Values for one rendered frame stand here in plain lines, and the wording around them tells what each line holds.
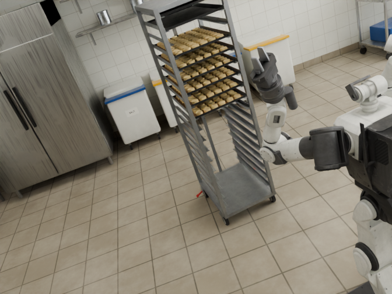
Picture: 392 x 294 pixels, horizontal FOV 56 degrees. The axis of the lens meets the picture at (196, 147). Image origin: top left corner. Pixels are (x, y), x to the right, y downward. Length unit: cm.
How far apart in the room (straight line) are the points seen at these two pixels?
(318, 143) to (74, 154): 378
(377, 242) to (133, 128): 362
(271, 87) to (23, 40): 352
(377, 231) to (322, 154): 59
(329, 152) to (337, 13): 480
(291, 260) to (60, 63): 311
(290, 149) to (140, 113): 351
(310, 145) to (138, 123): 367
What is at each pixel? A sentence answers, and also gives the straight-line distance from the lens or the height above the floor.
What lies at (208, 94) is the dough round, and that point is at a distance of 267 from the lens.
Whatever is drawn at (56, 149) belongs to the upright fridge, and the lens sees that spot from 478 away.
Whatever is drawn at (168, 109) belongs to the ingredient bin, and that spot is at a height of 39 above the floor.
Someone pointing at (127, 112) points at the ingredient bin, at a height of 54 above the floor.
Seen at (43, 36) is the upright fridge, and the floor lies 173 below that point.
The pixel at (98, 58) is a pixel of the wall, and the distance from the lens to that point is 531.
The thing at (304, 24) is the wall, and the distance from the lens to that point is 584.
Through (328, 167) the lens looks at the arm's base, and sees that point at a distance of 136.
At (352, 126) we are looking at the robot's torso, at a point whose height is 137.
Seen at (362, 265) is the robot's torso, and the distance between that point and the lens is 197.
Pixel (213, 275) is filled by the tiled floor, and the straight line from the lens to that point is 288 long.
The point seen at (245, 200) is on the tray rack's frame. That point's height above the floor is 15.
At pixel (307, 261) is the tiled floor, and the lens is 280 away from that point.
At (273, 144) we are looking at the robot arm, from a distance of 157.
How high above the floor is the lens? 208
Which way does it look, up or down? 27 degrees down
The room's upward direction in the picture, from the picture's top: 19 degrees counter-clockwise
